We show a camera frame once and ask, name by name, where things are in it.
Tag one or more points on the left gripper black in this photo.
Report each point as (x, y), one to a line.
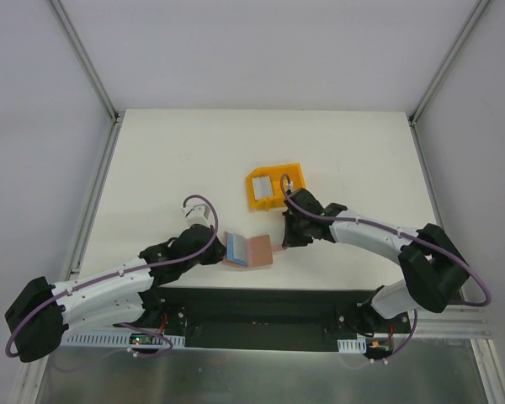
(215, 251)

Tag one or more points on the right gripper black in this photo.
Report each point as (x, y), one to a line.
(292, 231)

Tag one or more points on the brown leather card holder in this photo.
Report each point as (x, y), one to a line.
(249, 253)

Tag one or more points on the yellow plastic bin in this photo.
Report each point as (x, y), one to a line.
(275, 173)

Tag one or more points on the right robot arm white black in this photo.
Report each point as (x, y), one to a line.
(432, 268)

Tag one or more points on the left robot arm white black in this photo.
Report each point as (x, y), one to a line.
(44, 315)

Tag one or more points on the stack of silver cards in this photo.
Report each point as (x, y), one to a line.
(262, 188)

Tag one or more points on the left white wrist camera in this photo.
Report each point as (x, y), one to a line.
(197, 214)

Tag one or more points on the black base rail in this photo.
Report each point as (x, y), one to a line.
(273, 320)

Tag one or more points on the right white cable duct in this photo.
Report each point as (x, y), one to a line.
(352, 346)

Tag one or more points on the white cable duct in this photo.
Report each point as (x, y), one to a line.
(110, 339)
(352, 346)

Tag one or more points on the left white cable duct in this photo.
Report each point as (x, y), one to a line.
(110, 339)

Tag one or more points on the left aluminium frame post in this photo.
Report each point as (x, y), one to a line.
(79, 50)

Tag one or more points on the aluminium frame post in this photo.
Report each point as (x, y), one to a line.
(79, 50)
(474, 17)

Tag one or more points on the right aluminium frame post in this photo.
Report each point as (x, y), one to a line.
(474, 17)

